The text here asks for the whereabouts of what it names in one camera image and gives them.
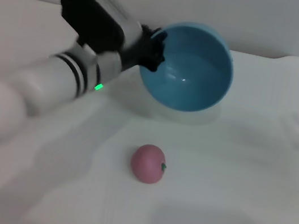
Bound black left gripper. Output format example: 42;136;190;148
132;23;171;73

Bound blue bowl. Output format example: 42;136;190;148
133;14;241;119

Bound pink toy peach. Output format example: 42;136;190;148
127;141;171;187

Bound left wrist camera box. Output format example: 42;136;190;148
48;0;146;62

